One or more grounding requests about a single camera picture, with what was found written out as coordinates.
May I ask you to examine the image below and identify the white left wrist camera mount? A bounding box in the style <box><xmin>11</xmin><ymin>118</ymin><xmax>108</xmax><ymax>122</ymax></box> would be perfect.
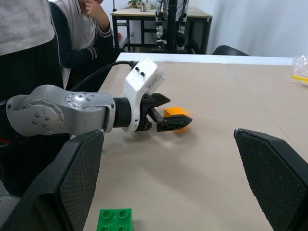
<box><xmin>122</xmin><ymin>57</ymin><xmax>167</xmax><ymax>133</ymax></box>

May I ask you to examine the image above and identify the black and white robot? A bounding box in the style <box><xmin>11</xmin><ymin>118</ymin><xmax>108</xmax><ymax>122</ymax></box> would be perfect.
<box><xmin>154</xmin><ymin>0</ymin><xmax>189</xmax><ymax>52</ymax></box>

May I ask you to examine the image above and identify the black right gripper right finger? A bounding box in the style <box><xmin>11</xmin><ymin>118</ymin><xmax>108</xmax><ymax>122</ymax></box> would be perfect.
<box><xmin>233</xmin><ymin>128</ymin><xmax>308</xmax><ymax>231</ymax></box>

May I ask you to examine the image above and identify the black chair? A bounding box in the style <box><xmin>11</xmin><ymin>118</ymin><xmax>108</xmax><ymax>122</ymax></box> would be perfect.
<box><xmin>212</xmin><ymin>45</ymin><xmax>250</xmax><ymax>56</ymax></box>

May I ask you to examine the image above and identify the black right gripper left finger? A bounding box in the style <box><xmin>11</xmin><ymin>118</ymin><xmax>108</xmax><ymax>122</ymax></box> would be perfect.
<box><xmin>0</xmin><ymin>129</ymin><xmax>105</xmax><ymax>231</ymax></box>

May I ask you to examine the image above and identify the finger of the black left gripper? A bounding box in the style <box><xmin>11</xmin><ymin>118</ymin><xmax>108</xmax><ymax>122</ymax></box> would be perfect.
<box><xmin>156</xmin><ymin>114</ymin><xmax>193</xmax><ymax>132</ymax></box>
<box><xmin>153</xmin><ymin>92</ymin><xmax>171</xmax><ymax>108</ymax></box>

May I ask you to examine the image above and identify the seated person in grey vest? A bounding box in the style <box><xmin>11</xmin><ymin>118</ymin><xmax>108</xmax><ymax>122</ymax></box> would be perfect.
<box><xmin>49</xmin><ymin>0</ymin><xmax>125</xmax><ymax>92</ymax></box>

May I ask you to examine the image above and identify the green studded cube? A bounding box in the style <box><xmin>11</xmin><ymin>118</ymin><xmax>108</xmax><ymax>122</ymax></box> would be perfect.
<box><xmin>96</xmin><ymin>208</ymin><xmax>133</xmax><ymax>231</ymax></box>

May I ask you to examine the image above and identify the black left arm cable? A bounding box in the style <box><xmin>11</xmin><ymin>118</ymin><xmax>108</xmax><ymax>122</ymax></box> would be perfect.
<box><xmin>69</xmin><ymin>60</ymin><xmax>139</xmax><ymax>92</ymax></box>

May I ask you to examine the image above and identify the seated person's hand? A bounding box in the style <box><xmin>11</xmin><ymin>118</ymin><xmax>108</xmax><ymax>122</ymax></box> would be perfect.
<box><xmin>85</xmin><ymin>0</ymin><xmax>110</xmax><ymax>31</ymax></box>

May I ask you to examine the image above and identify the clear plastic bag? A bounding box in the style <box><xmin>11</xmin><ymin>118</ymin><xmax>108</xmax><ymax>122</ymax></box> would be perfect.
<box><xmin>292</xmin><ymin>55</ymin><xmax>308</xmax><ymax>84</ymax></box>

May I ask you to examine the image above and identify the standing person in grey top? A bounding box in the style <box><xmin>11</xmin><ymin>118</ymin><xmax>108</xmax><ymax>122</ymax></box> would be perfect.
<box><xmin>0</xmin><ymin>0</ymin><xmax>73</xmax><ymax>198</ymax></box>

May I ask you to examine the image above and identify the yellow stick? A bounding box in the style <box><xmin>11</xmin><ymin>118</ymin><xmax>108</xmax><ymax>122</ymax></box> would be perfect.
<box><xmin>290</xmin><ymin>74</ymin><xmax>308</xmax><ymax>82</ymax></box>

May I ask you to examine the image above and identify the black-framed wooden table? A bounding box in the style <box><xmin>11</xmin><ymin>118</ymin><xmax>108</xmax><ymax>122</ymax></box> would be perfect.
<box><xmin>110</xmin><ymin>7</ymin><xmax>213</xmax><ymax>55</ymax></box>

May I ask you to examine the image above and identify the orange cube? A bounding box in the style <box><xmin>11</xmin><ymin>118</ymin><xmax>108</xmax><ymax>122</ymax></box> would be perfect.
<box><xmin>163</xmin><ymin>106</ymin><xmax>193</xmax><ymax>133</ymax></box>

